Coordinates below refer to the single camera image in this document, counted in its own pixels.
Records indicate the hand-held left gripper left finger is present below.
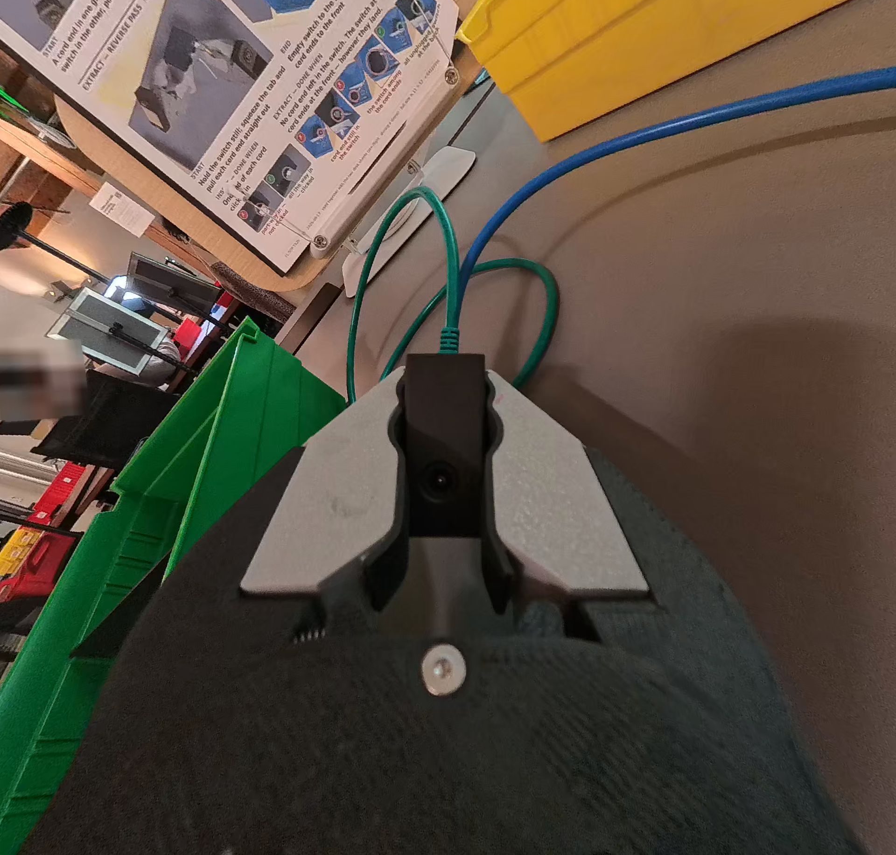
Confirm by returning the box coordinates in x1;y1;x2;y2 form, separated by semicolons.
240;371;412;612

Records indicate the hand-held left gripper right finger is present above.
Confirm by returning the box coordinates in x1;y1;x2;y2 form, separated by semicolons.
480;369;650;616

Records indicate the black network switch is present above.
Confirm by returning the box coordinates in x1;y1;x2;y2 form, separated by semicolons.
405;353;489;540

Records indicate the green ethernet cable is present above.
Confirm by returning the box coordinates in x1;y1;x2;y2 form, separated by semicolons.
346;187;561;404

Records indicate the yellow plastic bin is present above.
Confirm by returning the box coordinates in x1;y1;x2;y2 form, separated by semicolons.
455;0;896;144

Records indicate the green plastic bin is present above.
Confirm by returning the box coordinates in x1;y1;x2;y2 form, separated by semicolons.
0;316;347;852

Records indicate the red crate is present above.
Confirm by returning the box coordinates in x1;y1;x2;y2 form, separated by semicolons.
171;294;235;352

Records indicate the black angular box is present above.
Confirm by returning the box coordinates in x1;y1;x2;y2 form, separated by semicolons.
31;371;179;471

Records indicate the red toolbox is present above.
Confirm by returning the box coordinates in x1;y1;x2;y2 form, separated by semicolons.
0;463;95;604

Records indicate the grey framed panel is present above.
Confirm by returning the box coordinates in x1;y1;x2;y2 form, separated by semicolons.
48;287;170;380

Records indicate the wooden display board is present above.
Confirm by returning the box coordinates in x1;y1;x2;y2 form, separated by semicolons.
52;0;484;292

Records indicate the white document stand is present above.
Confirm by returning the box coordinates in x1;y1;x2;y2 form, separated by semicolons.
308;64;478;298

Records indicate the white label card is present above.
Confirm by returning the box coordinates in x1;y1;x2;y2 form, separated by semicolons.
90;182;156;237

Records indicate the black disc on rod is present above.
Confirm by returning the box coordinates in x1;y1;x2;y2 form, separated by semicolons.
0;199;92;268

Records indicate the printed instruction sheet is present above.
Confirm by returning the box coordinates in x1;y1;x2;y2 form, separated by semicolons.
0;0;463;277

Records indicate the wooden shelf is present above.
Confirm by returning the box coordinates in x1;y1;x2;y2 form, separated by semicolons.
0;50;232;282

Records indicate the blue ethernet cable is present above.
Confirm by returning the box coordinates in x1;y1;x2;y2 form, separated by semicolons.
458;66;896;289

